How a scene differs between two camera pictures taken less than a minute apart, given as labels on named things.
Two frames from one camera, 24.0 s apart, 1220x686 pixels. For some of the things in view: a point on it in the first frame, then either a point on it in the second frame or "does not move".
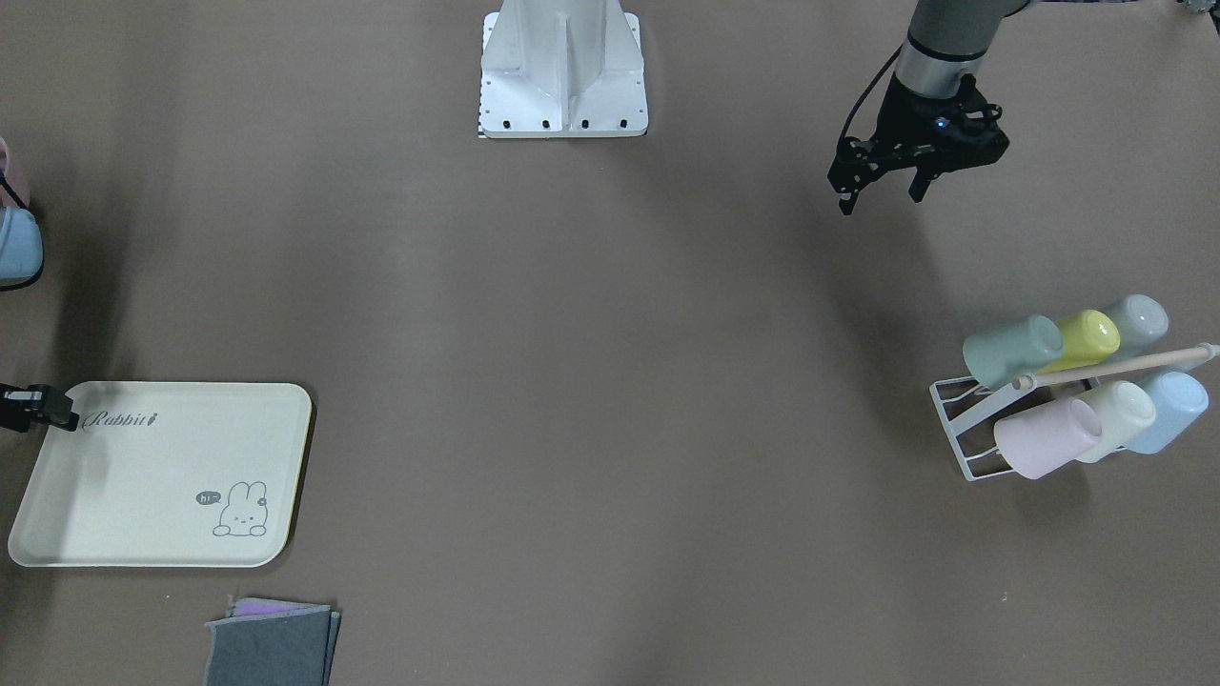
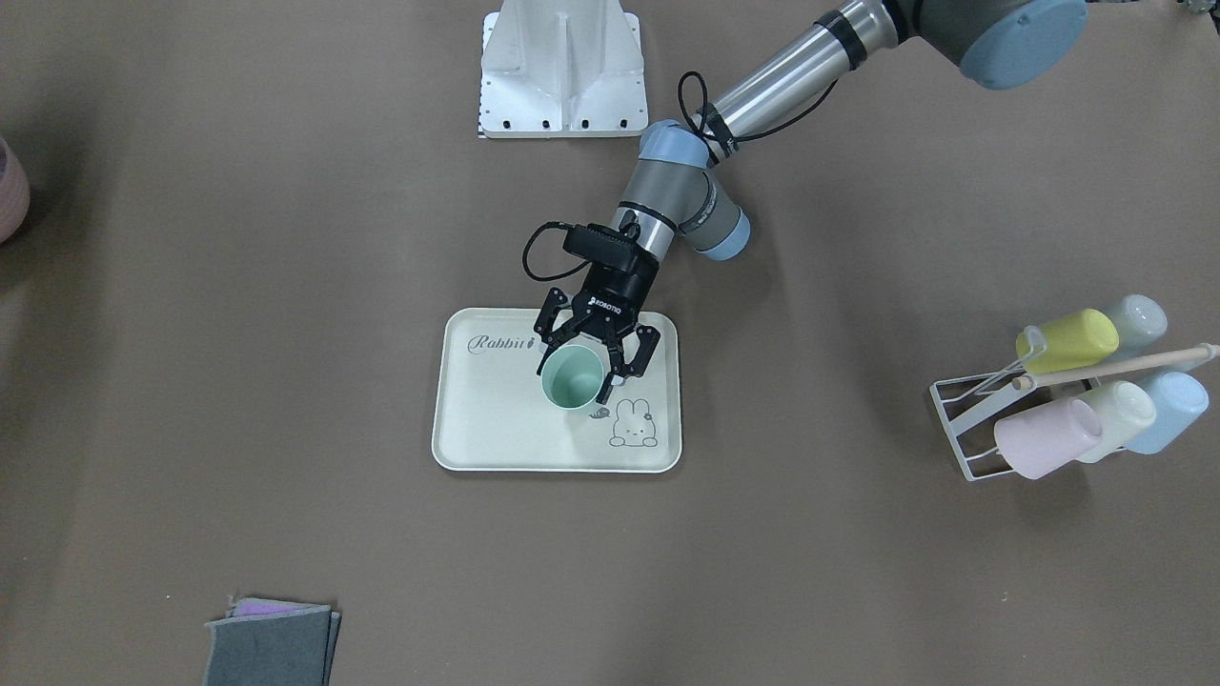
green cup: [1001, 355] → [572, 376]
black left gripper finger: [856, 163] → [648, 338]
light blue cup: [1179, 400] does not move
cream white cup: [1126, 409] does not move
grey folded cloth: [263, 642] does not move
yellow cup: [1087, 336] does not move
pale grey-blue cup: [1142, 321] does not move
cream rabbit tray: [166, 475] → [493, 413]
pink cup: [1036, 442] does not move
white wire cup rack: [961, 403] does not move
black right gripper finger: [920, 183] → [543, 324]
